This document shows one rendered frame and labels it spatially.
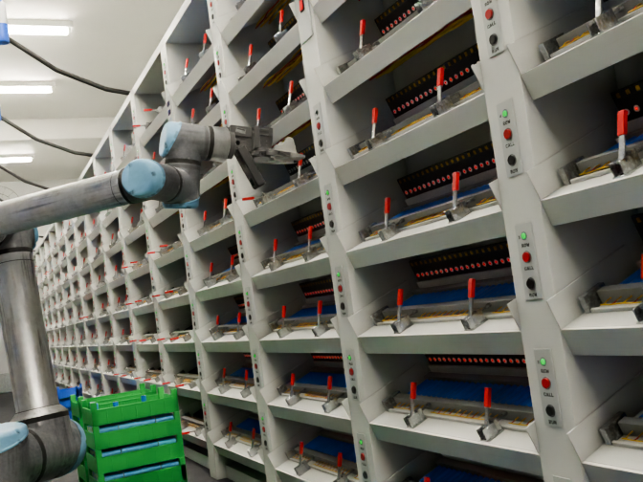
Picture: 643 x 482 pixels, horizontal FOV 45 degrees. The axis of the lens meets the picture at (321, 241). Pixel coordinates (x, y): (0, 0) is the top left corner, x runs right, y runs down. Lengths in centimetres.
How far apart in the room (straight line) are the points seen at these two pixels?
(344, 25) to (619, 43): 97
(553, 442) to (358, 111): 97
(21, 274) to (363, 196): 96
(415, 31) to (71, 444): 139
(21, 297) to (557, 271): 147
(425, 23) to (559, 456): 81
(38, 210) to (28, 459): 61
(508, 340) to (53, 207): 116
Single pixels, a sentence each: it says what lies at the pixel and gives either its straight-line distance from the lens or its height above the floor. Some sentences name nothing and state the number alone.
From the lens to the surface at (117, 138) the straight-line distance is 466.
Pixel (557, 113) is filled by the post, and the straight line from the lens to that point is 131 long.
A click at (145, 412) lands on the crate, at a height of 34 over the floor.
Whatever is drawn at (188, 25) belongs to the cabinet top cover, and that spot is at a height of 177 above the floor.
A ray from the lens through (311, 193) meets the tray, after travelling 202.
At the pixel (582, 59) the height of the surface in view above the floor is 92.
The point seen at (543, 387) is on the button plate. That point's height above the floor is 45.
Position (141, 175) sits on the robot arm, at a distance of 184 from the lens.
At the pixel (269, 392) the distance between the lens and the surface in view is 250.
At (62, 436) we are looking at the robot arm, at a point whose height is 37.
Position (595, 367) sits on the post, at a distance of 129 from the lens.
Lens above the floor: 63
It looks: 5 degrees up
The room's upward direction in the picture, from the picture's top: 8 degrees counter-clockwise
